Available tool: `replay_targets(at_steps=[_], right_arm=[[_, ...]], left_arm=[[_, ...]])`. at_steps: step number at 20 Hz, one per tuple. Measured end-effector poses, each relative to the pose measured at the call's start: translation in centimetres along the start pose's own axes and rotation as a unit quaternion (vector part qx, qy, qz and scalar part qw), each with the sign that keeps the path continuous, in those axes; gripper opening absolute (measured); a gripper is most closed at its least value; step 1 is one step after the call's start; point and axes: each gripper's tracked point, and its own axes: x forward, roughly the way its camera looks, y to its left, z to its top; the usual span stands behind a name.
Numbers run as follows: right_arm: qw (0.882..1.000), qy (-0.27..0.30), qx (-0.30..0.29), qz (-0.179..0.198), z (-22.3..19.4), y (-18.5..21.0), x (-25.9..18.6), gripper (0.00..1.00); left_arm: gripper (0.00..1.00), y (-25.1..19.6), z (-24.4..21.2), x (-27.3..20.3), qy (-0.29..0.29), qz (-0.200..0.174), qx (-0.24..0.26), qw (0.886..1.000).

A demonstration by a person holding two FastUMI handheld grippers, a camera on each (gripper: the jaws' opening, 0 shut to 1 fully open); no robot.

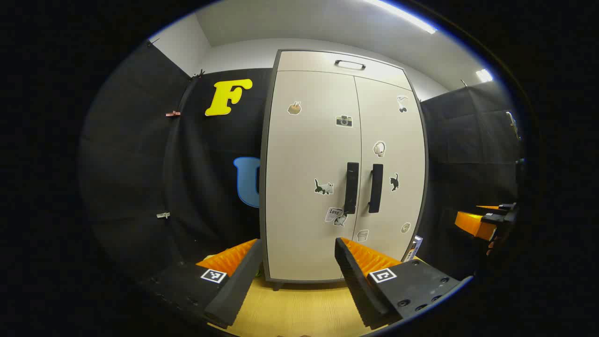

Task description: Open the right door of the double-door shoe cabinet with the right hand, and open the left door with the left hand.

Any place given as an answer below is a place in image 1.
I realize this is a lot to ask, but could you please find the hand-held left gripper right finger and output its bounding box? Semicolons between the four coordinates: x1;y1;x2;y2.
335;237;473;329

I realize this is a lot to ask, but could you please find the blue white box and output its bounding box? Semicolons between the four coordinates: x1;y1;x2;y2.
405;235;424;263

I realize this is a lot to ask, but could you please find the black door handle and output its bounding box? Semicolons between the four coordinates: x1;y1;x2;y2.
368;164;384;214
344;162;360;215

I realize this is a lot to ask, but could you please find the beige double-door shoe cabinet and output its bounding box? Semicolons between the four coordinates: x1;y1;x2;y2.
260;49;429;291

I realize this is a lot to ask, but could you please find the black backdrop cloth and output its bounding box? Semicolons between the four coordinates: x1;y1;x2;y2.
80;42;527;286

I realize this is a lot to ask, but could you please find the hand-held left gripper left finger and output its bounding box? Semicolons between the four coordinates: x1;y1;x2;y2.
140;239;263;329

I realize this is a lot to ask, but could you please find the beige cabinet door camera sticker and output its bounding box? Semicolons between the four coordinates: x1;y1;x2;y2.
265;71;362;281

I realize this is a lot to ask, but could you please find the beige cabinet door headphone sticker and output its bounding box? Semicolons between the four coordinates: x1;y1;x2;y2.
349;76;425;277

